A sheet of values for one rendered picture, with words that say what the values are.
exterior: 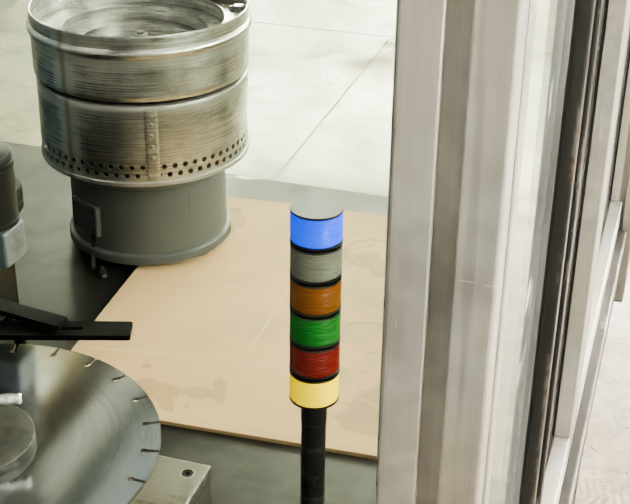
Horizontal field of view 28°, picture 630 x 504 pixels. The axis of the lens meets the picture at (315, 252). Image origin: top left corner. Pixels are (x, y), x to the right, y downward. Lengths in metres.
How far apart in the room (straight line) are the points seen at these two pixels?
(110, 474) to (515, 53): 0.71
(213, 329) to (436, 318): 1.14
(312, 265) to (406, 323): 0.53
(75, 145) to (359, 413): 0.54
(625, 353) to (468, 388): 2.58
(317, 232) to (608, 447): 1.81
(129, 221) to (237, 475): 0.50
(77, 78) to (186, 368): 0.40
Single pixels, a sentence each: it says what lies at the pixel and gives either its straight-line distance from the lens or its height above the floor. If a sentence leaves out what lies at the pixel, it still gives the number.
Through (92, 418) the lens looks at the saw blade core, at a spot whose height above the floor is 0.95.
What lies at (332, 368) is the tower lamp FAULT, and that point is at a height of 1.01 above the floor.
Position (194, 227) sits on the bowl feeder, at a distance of 1.79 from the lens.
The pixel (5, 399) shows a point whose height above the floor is 1.00.
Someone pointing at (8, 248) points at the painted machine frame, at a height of 1.03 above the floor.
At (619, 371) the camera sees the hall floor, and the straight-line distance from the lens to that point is 3.03.
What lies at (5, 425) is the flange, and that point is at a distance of 1.14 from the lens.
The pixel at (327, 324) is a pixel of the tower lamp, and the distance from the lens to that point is 1.08.
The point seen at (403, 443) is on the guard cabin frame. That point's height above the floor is 1.29.
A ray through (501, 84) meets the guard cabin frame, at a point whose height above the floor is 1.46.
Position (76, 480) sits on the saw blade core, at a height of 0.95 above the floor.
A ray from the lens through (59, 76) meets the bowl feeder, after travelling 1.69.
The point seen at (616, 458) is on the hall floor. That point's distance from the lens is 2.75.
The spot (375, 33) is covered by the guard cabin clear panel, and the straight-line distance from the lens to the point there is 1.98.
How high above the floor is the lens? 1.62
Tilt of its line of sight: 28 degrees down
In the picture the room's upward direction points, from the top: 1 degrees clockwise
